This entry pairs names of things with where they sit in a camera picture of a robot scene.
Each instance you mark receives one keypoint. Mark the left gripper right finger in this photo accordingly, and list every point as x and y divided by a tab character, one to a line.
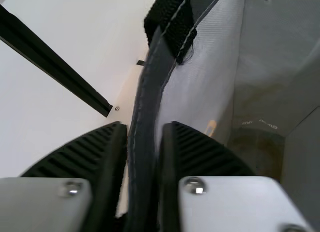
200	152

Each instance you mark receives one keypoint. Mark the black post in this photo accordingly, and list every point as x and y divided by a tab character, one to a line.
50	57

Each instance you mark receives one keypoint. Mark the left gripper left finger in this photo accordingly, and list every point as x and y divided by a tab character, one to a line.
82	154

